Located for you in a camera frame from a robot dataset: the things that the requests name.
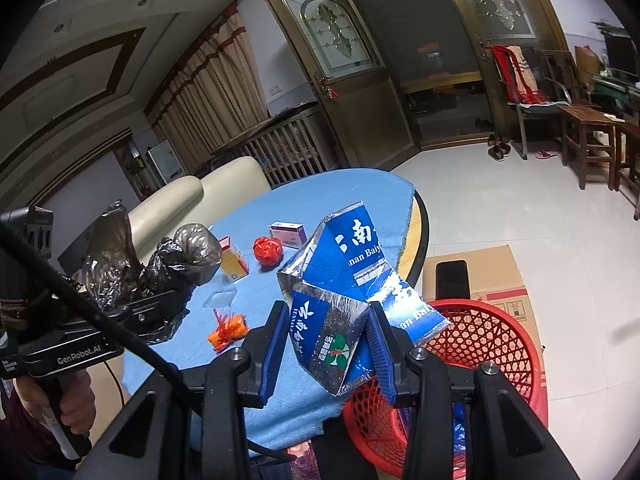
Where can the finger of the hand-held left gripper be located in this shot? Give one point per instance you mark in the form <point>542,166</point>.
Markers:
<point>150,316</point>

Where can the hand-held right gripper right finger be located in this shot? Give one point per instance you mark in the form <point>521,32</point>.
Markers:
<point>380,360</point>

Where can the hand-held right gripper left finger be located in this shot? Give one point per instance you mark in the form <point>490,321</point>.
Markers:
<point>267,360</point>

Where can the black plastic bag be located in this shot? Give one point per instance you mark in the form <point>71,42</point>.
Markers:
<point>195,247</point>

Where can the red plastic mesh basket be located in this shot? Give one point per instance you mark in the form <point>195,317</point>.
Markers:
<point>475,330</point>

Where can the blue silver carton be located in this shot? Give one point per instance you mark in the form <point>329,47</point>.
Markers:
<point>345,260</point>

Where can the red plastic bag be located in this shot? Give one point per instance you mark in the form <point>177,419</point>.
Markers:
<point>266,250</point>

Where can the person's left forearm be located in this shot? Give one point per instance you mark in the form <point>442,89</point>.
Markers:
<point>20,435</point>

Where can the person's left hand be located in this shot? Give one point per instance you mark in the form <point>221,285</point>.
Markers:
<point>80,410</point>

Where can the orange crumpled wrapper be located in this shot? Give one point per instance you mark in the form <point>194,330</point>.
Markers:
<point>230,332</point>

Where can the orange white medicine box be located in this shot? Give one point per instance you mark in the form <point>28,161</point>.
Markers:
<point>234,260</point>

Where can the black smartphone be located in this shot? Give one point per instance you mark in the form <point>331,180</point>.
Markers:
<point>452,280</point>

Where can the round wooden table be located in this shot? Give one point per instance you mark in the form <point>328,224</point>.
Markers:
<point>412,255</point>

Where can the purple white medicine box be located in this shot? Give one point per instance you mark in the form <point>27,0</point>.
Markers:
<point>287,234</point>

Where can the brown cardboard box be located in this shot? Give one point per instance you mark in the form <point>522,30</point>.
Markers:
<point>500,270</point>

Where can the cream leather sofa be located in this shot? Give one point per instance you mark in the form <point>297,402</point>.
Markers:
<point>230,185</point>

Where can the white standing air conditioner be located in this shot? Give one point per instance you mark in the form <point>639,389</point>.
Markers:
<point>165,162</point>

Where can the blue tablecloth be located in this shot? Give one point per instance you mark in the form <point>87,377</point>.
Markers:
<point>310,195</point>

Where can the wooden slatted crib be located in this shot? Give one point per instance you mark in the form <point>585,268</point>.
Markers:
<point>285,145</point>

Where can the brown slipper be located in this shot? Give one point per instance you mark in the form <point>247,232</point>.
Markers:
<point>506,149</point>
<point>493,149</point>

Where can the beige striped curtain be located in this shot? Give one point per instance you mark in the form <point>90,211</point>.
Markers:
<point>215,85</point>

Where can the wooden door with stained glass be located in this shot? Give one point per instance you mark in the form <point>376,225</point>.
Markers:
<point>480,20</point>
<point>350,120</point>

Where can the pink slipper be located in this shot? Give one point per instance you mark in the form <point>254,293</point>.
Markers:
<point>546,154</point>

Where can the red door ornament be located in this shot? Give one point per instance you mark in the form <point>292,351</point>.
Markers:
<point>330,89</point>

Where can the red striped cloth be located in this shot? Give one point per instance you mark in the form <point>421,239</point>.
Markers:
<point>515,75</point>

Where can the dark wooden stool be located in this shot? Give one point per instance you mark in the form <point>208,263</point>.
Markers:
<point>630,135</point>
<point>585,115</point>

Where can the dark screen door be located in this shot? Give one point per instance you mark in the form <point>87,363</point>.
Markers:
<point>425,35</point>

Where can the dark wooden chair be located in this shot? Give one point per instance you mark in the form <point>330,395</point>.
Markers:
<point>557,67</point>

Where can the glass computer desk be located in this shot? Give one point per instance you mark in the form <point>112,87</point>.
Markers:
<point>617,90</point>

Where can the tan cardboard carton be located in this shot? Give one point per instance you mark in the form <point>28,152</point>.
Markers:
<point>587,65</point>

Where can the black computer monitor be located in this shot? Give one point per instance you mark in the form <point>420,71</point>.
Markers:
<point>617,52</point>

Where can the metal frame chair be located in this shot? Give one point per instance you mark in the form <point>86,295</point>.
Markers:
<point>530,110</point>

